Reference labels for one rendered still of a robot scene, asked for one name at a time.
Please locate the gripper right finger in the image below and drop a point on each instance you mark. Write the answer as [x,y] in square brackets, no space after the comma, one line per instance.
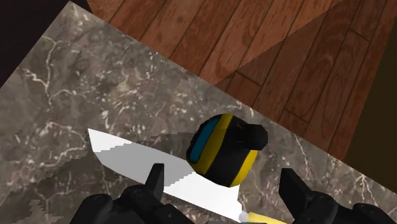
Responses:
[313,201]

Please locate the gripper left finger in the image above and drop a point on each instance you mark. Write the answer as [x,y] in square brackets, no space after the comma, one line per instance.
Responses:
[145,198]

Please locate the yellow black blue round object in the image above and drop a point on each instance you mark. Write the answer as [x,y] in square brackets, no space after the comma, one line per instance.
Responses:
[221,150]

